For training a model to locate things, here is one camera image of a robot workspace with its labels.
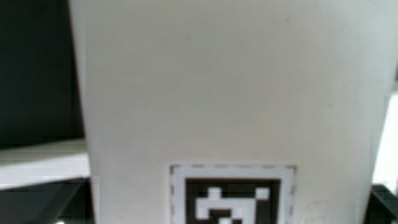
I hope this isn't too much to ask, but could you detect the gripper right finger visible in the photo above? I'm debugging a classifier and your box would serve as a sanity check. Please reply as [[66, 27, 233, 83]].
[[363, 184, 398, 224]]

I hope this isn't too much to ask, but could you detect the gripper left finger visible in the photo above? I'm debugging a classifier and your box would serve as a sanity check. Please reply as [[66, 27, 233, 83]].
[[0, 178, 93, 224]]

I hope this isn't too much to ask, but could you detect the white cabinet top block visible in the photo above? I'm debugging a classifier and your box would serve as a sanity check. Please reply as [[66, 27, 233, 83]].
[[72, 0, 398, 224]]

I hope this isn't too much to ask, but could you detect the white U-shaped fence frame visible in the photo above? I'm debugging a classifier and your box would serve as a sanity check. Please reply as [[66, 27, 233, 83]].
[[0, 139, 91, 190]]

